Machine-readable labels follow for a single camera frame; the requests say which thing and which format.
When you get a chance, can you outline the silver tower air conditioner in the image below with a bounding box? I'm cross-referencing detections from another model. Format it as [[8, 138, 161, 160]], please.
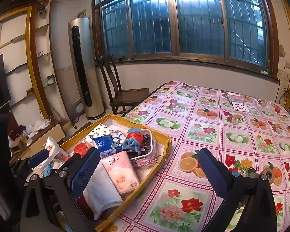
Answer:
[[68, 17, 106, 120]]

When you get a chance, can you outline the blue and red cloth toy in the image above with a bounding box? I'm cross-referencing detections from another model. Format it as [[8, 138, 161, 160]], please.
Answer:
[[122, 128, 143, 153]]

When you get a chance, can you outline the white wall shelf unit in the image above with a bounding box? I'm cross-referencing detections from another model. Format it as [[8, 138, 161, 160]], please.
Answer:
[[0, 0, 71, 126]]

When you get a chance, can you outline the red crinkled plastic bag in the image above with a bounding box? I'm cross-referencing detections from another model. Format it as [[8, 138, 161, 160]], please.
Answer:
[[74, 142, 90, 157]]

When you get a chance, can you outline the white cloth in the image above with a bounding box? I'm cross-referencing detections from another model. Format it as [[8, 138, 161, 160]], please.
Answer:
[[83, 162, 123, 220]]

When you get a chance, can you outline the playing cards deck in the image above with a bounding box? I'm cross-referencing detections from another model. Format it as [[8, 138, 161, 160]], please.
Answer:
[[227, 93, 249, 112]]

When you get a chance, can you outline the blue barcode box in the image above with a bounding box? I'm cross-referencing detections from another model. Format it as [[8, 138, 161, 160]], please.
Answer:
[[93, 136, 125, 159]]

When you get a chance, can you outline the floral fruit pattern tablecloth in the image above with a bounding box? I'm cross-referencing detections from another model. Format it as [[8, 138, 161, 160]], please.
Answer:
[[108, 81, 290, 231]]

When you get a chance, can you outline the barred window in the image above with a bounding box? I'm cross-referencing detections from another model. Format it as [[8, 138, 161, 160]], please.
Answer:
[[91, 0, 278, 77]]

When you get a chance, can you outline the dark wooden chair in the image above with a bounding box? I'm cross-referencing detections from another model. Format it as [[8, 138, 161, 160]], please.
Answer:
[[95, 55, 149, 115]]

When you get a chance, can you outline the pink rose tissue pack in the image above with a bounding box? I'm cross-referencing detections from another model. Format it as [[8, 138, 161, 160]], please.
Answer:
[[101, 154, 140, 195]]

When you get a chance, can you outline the clear cartoon fairy pouch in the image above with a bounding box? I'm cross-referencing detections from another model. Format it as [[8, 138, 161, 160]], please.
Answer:
[[127, 129, 158, 169]]

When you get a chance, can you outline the lemon print tissue pack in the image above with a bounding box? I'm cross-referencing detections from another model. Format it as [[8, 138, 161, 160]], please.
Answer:
[[84, 124, 114, 143]]

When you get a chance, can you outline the yellow storage box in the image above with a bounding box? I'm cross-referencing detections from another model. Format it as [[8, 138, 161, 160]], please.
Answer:
[[61, 114, 172, 231]]

